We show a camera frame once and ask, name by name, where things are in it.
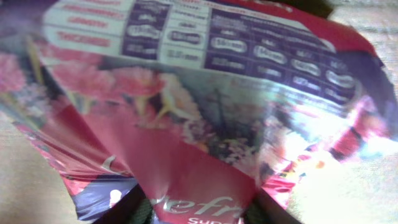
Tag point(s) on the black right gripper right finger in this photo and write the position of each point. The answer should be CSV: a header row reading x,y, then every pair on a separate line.
x,y
265,210

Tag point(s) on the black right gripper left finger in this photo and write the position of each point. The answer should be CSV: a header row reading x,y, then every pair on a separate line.
x,y
133,208

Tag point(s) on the purple sanitary pad pack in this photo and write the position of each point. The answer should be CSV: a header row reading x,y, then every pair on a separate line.
x,y
200,103

